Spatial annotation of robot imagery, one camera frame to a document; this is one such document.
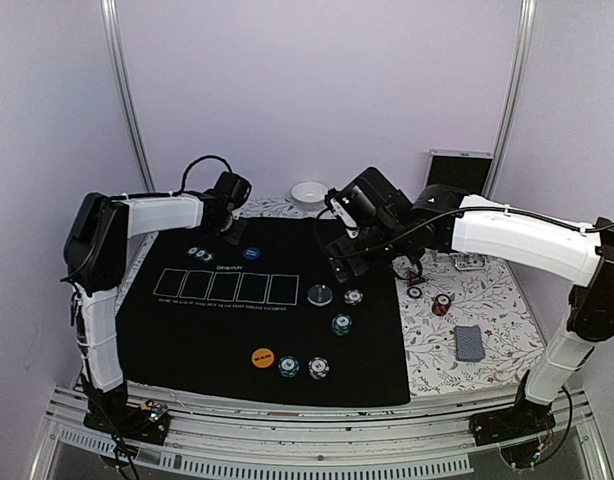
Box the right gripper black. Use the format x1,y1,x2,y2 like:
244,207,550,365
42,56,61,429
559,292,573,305
321,223,408,283

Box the blue small blind button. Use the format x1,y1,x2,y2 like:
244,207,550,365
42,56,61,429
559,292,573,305
243,247,261,261

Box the blue fifty chips row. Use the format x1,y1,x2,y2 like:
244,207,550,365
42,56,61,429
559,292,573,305
187,247,215,263

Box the clear acrylic dealer button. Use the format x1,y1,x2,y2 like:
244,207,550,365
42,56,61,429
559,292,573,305
307,284,333,307

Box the red black chip stack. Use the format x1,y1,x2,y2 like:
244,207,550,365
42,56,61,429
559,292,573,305
431,294,452,317

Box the blue peach stack front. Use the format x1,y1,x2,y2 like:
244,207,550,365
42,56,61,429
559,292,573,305
308,357,330,380

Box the orange big blind button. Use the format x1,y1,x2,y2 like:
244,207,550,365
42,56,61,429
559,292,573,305
251,347,275,369

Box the green chip stack front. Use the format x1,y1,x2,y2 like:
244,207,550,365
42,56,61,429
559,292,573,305
278,356,300,378

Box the blue playing card deck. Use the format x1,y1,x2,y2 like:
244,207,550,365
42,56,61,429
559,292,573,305
454,325,485,362

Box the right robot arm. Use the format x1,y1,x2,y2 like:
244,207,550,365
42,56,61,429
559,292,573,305
323,167,614,436

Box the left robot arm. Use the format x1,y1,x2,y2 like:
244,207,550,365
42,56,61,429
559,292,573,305
62,171,252,434

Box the black triangular card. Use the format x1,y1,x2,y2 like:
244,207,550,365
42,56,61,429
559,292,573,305
407,271,426,287

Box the white ceramic bowl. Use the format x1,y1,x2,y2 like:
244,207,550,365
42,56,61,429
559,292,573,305
289,181,328,208

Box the black poker mat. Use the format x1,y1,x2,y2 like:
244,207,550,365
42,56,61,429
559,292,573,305
116,218,410,407

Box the floral tablecloth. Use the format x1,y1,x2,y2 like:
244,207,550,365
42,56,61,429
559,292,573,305
89,218,542,408

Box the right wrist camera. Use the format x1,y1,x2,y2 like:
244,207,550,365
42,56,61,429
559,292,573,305
324,189,359,239

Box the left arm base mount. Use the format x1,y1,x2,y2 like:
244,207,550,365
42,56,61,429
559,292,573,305
83,392,171,446

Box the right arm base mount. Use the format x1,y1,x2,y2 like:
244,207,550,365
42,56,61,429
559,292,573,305
469,371,556,446

